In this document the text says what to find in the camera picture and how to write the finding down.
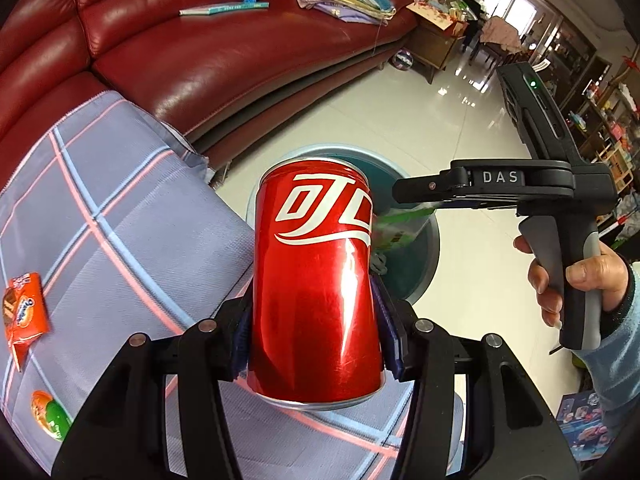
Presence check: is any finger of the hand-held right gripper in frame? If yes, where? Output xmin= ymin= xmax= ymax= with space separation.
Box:
xmin=391 ymin=170 xmax=471 ymax=206

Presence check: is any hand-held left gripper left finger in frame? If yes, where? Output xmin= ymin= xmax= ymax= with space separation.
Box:
xmin=50 ymin=280 xmax=256 ymax=480

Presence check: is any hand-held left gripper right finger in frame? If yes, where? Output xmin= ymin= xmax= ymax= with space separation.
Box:
xmin=372 ymin=275 xmax=581 ymax=480

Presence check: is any green and white carton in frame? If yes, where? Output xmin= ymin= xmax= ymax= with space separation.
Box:
xmin=372 ymin=204 xmax=436 ymax=252

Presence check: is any teal round trash bin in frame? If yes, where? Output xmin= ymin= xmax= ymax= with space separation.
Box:
xmin=245 ymin=144 xmax=442 ymax=306

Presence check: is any red soda can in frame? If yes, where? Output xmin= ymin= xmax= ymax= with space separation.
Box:
xmin=248 ymin=156 xmax=388 ymax=413

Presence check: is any person's right forearm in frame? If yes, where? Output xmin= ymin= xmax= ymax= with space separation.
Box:
xmin=570 ymin=260 xmax=640 ymax=411

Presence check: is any person's right hand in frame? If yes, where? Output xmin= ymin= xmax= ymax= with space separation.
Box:
xmin=513 ymin=235 xmax=631 ymax=331

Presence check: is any wooden display shelf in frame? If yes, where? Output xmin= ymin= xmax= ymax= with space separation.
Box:
xmin=562 ymin=55 xmax=640 ymax=196

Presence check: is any wooden side table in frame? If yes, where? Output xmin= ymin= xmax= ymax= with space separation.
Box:
xmin=406 ymin=1 xmax=469 ymax=84

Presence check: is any blue checked blanket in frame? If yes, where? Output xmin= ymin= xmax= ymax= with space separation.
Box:
xmin=0 ymin=91 xmax=466 ymax=480

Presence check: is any table with pink cloth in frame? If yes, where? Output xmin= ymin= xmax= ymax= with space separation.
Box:
xmin=481 ymin=15 xmax=524 ymax=57

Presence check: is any orange and green packet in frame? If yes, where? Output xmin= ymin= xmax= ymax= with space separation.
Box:
xmin=31 ymin=390 xmax=73 ymax=443

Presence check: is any blue printed box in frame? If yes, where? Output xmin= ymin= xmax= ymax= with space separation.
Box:
xmin=555 ymin=392 xmax=617 ymax=463

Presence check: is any orange snack packet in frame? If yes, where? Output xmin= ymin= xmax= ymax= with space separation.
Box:
xmin=2 ymin=272 xmax=52 ymax=373

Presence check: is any red leather sofa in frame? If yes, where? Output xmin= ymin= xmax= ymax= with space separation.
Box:
xmin=0 ymin=0 xmax=421 ymax=181

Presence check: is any thin light blue book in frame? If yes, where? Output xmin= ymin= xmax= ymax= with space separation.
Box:
xmin=179 ymin=0 xmax=270 ymax=17

